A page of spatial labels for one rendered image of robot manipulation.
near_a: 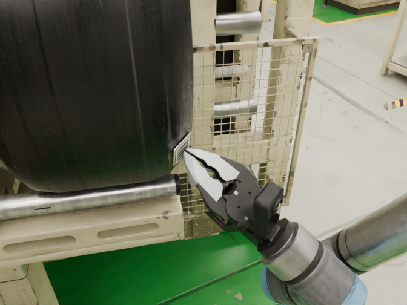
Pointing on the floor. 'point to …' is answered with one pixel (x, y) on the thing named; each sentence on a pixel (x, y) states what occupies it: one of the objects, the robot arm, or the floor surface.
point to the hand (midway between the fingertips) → (191, 154)
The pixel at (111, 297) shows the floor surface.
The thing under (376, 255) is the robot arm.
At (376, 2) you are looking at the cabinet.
